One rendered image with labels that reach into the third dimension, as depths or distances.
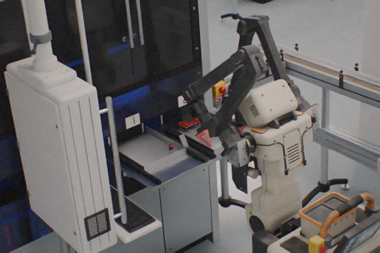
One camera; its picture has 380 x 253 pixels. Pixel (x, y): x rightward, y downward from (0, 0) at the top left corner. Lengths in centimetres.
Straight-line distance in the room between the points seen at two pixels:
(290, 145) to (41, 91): 106
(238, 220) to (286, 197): 137
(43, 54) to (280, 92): 100
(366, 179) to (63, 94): 280
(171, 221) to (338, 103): 241
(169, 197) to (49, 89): 142
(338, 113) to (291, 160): 284
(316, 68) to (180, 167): 128
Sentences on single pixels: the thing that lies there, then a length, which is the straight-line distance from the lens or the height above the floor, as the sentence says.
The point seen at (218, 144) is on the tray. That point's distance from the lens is 371.
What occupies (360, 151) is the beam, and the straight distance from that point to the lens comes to 440.
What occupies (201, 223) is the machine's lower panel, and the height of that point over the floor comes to 19.
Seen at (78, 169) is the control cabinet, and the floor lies 123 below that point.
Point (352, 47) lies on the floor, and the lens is 728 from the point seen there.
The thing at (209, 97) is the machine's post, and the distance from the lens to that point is 400.
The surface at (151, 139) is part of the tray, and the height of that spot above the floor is 88.
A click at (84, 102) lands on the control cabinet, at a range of 282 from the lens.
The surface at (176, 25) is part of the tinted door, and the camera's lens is 373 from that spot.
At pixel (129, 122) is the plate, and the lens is 369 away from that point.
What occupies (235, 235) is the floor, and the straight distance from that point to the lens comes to 454.
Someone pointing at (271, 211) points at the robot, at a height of 83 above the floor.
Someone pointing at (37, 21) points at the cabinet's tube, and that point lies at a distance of 288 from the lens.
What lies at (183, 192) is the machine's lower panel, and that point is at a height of 46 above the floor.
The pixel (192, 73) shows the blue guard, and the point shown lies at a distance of 387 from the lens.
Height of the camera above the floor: 268
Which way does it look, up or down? 27 degrees down
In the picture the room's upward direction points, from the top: 4 degrees counter-clockwise
